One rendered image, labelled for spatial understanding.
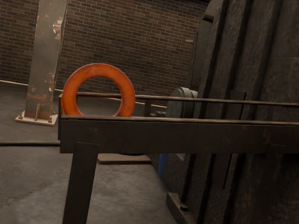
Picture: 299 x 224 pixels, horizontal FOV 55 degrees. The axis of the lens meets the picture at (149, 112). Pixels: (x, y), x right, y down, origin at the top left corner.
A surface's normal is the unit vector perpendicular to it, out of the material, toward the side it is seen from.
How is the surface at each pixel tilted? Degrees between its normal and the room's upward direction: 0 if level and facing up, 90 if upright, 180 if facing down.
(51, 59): 90
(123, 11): 90
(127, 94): 90
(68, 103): 90
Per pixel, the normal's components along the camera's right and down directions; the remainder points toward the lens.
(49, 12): 0.22, 0.17
